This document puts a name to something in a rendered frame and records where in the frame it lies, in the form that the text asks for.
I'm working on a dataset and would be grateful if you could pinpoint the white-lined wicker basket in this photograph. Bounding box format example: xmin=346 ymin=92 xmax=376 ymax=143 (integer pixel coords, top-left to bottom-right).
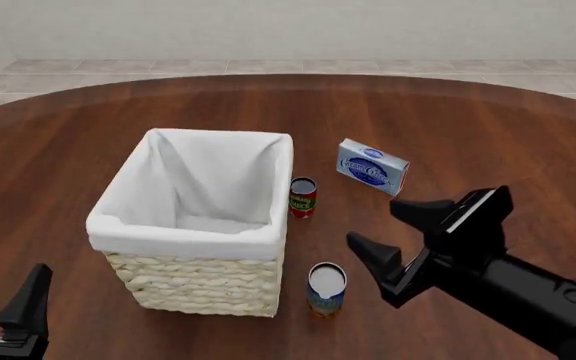
xmin=85 ymin=127 xmax=296 ymax=320

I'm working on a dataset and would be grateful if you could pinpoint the blue cream cheese box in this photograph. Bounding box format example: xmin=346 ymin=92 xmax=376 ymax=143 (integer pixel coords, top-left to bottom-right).
xmin=337 ymin=137 xmax=411 ymax=198

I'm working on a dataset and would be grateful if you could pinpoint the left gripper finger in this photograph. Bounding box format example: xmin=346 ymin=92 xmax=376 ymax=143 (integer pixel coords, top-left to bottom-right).
xmin=0 ymin=262 xmax=54 ymax=339

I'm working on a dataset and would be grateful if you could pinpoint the red tomato sauce can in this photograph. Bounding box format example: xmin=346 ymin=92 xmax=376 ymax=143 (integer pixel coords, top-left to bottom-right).
xmin=288 ymin=176 xmax=318 ymax=220

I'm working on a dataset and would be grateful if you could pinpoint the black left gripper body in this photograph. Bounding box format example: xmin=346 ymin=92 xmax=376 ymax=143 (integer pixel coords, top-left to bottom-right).
xmin=0 ymin=329 xmax=50 ymax=360

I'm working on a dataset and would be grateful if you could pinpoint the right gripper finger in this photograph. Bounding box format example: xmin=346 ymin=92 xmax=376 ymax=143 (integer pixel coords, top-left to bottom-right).
xmin=345 ymin=231 xmax=404 ymax=288
xmin=389 ymin=198 xmax=462 ymax=236

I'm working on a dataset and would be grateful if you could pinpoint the blue alphabet soup can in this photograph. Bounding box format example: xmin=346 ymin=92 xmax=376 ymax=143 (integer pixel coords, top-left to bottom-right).
xmin=307 ymin=261 xmax=347 ymax=321

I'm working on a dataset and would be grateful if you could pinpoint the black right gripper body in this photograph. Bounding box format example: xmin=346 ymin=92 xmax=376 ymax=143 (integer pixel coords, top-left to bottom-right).
xmin=379 ymin=184 xmax=515 ymax=310

